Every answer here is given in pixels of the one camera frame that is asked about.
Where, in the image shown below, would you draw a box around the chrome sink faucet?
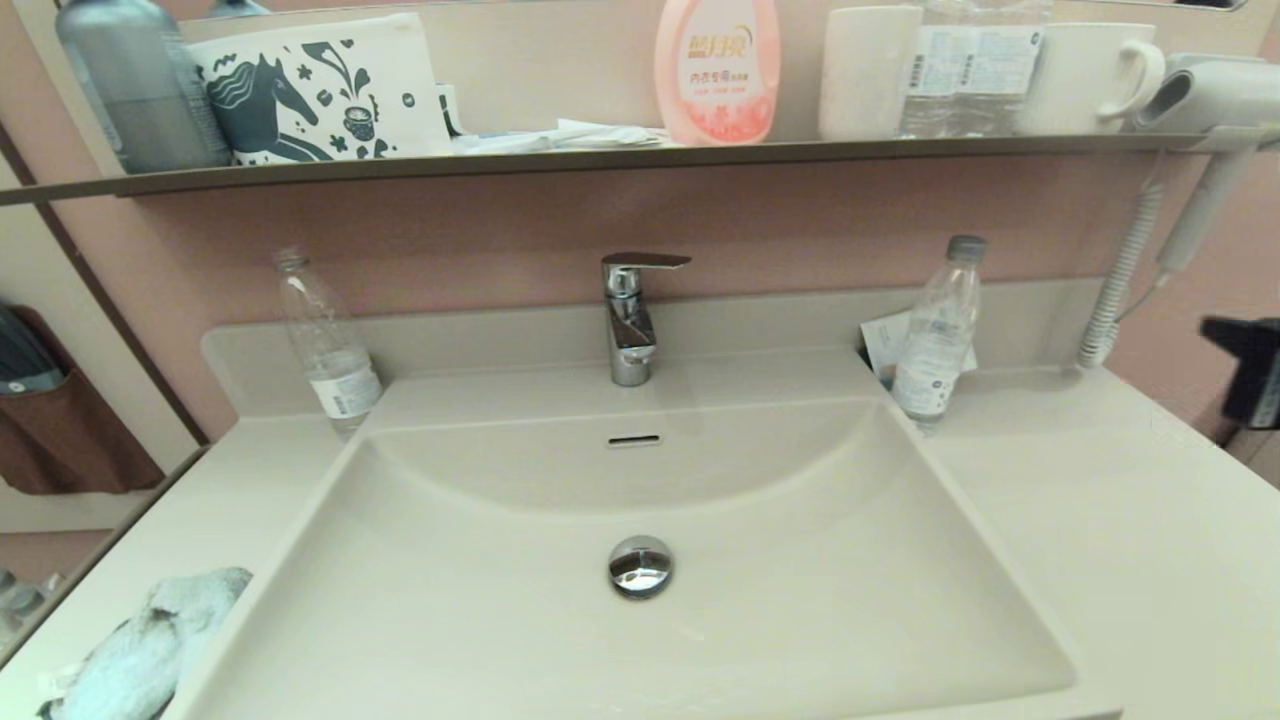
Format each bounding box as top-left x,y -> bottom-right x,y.
601,252 -> 692,388

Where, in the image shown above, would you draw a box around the fluffy pale blue cloth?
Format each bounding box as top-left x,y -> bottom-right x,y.
38,566 -> 254,720

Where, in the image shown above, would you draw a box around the white sink basin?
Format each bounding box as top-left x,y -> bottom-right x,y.
190,398 -> 1081,720

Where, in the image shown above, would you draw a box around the white hair dryer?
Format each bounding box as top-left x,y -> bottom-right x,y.
1132,53 -> 1280,275

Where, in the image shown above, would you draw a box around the clear plastic bottle grey cap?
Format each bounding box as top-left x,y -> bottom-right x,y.
890,234 -> 989,433

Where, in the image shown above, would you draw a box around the small printed paper card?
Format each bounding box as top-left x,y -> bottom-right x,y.
860,312 -> 978,389

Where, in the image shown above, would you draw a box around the pink detergent bottle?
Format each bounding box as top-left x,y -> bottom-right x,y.
654,0 -> 782,147

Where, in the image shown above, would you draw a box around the chrome drain stopper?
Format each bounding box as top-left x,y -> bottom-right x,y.
608,535 -> 675,601

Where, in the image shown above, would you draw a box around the white paper packets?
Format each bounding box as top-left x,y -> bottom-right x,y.
452,118 -> 681,155

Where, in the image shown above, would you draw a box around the clear plastic bottle without cap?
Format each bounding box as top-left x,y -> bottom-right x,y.
273,246 -> 385,439

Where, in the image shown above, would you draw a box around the white pouch horse print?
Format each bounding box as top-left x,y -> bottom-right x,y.
188,12 -> 453,166

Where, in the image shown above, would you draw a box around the grey matte bottle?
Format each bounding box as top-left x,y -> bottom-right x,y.
55,0 -> 233,174

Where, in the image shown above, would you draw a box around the brown hanging fabric bag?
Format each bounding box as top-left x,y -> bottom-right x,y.
0,305 -> 167,496

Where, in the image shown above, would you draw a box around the dark item in bag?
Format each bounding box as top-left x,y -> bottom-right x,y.
0,300 -> 68,395

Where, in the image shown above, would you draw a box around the white coiled dryer cord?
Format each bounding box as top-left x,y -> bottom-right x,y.
1077,158 -> 1173,371

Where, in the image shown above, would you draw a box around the white mug with handle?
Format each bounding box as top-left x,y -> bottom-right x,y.
1016,22 -> 1167,136

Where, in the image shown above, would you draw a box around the white cup without handle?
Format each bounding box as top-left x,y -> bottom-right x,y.
818,5 -> 923,142

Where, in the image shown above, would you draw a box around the grey metal wall shelf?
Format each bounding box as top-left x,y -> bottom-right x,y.
0,132 -> 1280,207

